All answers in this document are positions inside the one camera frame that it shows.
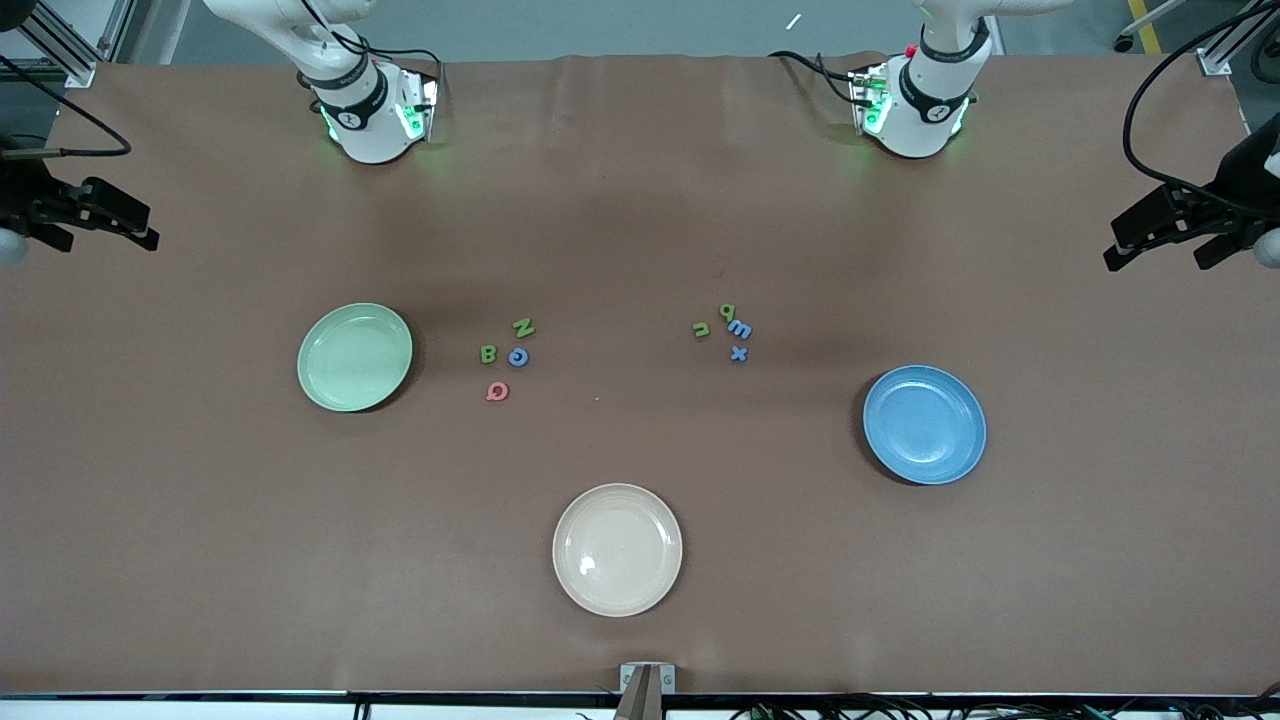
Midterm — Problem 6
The white table front rail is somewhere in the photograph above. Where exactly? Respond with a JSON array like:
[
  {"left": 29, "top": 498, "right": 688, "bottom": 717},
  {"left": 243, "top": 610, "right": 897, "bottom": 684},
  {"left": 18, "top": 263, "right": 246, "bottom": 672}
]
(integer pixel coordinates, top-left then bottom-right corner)
[{"left": 0, "top": 697, "right": 1280, "bottom": 720}]

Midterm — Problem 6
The light green plate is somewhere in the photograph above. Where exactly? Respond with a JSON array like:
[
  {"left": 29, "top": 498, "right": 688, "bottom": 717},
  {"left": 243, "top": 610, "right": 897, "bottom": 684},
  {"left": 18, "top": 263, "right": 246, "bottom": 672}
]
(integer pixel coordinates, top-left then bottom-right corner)
[{"left": 297, "top": 303, "right": 414, "bottom": 413}]

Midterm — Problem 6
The beige plate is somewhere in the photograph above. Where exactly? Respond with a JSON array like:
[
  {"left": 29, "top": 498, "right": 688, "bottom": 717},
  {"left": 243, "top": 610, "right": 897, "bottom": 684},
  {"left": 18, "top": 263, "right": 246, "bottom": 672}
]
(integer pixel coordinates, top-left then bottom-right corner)
[{"left": 552, "top": 483, "right": 684, "bottom": 618}]

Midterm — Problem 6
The grey metal bracket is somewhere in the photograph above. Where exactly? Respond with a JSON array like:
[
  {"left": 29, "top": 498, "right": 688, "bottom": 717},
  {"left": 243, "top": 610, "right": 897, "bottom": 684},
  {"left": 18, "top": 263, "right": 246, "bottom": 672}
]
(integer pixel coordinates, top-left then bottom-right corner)
[{"left": 619, "top": 662, "right": 677, "bottom": 695}]

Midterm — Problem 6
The brown table cover sheet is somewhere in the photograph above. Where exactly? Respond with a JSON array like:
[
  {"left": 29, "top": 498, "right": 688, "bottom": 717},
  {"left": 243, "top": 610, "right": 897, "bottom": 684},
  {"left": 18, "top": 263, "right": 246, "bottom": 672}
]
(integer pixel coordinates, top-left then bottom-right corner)
[{"left": 0, "top": 52, "right": 1280, "bottom": 698}]

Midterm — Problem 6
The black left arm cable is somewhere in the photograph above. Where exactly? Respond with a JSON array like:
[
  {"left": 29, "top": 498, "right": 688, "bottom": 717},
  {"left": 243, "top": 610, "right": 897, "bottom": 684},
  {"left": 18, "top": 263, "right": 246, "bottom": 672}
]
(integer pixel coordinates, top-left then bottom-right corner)
[{"left": 1122, "top": 40, "right": 1280, "bottom": 216}]

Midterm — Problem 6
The aluminium frame profile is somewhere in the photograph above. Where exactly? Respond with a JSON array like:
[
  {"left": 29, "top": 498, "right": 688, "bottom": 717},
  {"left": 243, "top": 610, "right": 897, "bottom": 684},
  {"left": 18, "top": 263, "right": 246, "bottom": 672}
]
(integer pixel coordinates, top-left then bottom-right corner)
[
  {"left": 0, "top": 0, "right": 136, "bottom": 89},
  {"left": 1195, "top": 0, "right": 1280, "bottom": 78}
]

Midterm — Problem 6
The tan camera mast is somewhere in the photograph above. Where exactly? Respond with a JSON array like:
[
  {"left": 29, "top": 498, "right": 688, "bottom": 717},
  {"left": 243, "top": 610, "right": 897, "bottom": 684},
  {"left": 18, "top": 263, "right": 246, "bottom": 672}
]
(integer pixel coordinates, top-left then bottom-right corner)
[{"left": 612, "top": 667, "right": 665, "bottom": 720}]

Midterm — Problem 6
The blue plate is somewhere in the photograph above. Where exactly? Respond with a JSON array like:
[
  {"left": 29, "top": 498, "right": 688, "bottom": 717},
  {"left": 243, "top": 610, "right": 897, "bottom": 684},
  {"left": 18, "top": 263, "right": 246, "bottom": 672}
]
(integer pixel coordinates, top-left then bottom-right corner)
[{"left": 863, "top": 365, "right": 988, "bottom": 486}]

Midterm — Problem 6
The black base cable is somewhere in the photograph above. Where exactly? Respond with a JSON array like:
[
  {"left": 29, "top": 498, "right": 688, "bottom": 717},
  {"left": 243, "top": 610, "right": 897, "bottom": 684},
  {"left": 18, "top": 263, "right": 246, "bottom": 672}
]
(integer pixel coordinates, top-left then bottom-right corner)
[
  {"left": 768, "top": 50, "right": 863, "bottom": 109},
  {"left": 298, "top": 0, "right": 446, "bottom": 101}
]

